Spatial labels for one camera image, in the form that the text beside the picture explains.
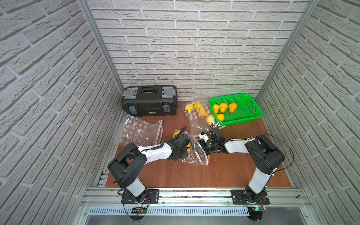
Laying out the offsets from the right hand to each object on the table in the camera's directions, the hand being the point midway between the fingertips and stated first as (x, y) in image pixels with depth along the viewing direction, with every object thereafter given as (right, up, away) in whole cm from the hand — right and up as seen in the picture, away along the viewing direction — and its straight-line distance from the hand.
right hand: (194, 150), depth 88 cm
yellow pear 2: (+25, +29, +22) cm, 44 cm away
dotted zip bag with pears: (-40, +12, +7) cm, 42 cm away
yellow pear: (+19, +29, +21) cm, 40 cm away
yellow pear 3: (+32, +29, +22) cm, 48 cm away
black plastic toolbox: (-35, +33, +9) cm, 49 cm away
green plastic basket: (+46, +27, +25) cm, 59 cm away
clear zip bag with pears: (+3, +25, +18) cm, 31 cm away
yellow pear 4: (+20, +21, +12) cm, 32 cm away
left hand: (-5, -2, +1) cm, 5 cm away
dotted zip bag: (0, -2, -7) cm, 7 cm away
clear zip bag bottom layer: (+16, +16, +10) cm, 25 cm away
